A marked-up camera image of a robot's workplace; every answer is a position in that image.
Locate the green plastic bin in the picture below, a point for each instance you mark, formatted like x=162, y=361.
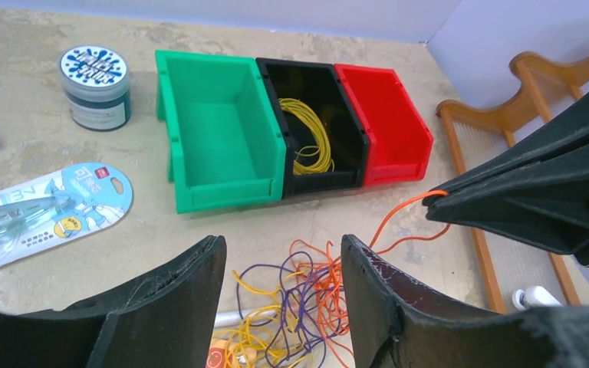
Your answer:
x=226, y=148

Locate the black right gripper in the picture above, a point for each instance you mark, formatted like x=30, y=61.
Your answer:
x=537, y=192

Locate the black plastic bin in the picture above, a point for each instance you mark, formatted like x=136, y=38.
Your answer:
x=326, y=145

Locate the white orange marker pen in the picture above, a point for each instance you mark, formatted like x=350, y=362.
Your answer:
x=229, y=318

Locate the white stapler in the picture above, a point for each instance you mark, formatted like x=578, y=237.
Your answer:
x=534, y=296

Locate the red plastic bin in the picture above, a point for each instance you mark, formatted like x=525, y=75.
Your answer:
x=400, y=141

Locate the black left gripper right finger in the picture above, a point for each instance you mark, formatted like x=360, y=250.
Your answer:
x=396, y=320

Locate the round paint jar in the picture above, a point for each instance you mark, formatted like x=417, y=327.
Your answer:
x=96, y=83

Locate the orange spiral notebook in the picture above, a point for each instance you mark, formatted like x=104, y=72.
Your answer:
x=229, y=354

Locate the wooden rack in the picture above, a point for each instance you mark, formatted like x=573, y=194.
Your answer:
x=547, y=89

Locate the correction tape blister pack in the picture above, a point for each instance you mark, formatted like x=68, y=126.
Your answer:
x=60, y=207

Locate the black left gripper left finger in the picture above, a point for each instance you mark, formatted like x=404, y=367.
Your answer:
x=162, y=318

